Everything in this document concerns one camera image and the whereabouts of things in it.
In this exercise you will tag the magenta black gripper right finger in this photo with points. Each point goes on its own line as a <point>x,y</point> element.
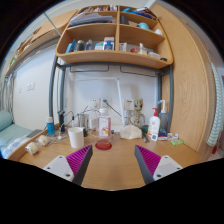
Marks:
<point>148,162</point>

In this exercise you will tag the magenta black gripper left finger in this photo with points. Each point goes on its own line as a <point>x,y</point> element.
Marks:
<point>78,162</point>

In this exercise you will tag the clear plastic water jug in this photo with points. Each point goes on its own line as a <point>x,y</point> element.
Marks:
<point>104,126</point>

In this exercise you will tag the white paper cup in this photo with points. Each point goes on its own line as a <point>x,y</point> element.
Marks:
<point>76,137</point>

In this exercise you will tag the dark red round coaster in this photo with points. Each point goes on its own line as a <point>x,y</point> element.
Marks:
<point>103,146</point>

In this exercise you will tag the green small package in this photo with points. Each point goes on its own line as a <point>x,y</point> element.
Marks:
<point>176,142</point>

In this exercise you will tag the white crumpled bag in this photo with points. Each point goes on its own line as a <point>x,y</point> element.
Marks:
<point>130,132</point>

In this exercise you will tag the white lotion pump bottle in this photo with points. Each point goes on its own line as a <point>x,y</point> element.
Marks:
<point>154,125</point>

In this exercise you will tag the white round roll far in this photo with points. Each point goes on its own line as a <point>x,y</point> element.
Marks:
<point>43,140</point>

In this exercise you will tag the white round roll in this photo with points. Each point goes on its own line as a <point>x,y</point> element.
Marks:
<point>43,140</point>
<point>32,148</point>

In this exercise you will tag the blue spray can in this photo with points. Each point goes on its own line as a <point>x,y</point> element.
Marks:
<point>50,126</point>

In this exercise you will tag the clear spray bottle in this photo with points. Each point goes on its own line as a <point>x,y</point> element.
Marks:
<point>163,115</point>

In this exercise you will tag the white round roll near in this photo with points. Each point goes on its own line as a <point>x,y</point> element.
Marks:
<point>32,148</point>

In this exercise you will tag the black electric shaver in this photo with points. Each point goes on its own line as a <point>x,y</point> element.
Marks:
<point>61,120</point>

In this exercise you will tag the black tablet on bed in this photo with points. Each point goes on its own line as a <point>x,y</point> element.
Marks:
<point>33,133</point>

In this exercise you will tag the Groot figurine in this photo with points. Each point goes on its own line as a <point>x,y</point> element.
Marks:
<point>137,117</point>

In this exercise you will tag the striped hanging towel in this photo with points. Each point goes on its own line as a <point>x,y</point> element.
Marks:
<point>218,122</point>

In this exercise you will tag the teal pillow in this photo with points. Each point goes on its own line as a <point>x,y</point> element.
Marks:
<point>5,119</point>

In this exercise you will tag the white desk lamp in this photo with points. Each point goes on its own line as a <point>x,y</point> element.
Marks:
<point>97,92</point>

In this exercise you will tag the wooden wall shelf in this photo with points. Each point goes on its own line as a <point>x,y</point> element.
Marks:
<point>101,34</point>

